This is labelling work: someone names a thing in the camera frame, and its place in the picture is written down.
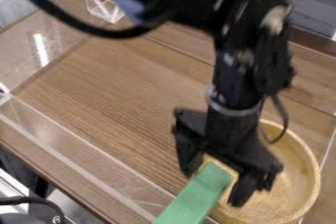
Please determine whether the clear acrylic corner bracket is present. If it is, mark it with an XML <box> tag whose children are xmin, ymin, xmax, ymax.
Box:
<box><xmin>86</xmin><ymin>0</ymin><xmax>126</xmax><ymax>24</ymax></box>

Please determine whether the green block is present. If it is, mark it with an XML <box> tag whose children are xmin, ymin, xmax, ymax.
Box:
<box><xmin>154</xmin><ymin>162</ymin><xmax>233</xmax><ymax>224</ymax></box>

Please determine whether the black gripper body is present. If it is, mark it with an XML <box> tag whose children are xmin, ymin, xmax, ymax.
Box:
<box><xmin>173</xmin><ymin>103</ymin><xmax>286</xmax><ymax>187</ymax></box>

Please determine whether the clear acrylic tray wall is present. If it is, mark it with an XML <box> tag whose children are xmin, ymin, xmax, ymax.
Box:
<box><xmin>0</xmin><ymin>94</ymin><xmax>174</xmax><ymax>224</ymax></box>

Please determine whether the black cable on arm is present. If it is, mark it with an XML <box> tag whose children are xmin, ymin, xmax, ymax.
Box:
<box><xmin>0</xmin><ymin>0</ymin><xmax>186</xmax><ymax>39</ymax></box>

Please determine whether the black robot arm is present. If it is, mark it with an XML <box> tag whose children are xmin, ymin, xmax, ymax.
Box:
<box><xmin>117</xmin><ymin>0</ymin><xmax>295</xmax><ymax>207</ymax></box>

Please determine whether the black cable lower left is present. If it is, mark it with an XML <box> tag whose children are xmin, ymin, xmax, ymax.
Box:
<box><xmin>0</xmin><ymin>196</ymin><xmax>67</xmax><ymax>224</ymax></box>

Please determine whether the brown wooden bowl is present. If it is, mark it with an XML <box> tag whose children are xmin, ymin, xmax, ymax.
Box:
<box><xmin>205</xmin><ymin>130</ymin><xmax>322</xmax><ymax>224</ymax></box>

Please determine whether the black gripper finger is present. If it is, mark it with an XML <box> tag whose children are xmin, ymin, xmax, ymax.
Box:
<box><xmin>175</xmin><ymin>132</ymin><xmax>205</xmax><ymax>177</ymax></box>
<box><xmin>227</xmin><ymin>170</ymin><xmax>265</xmax><ymax>207</ymax></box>

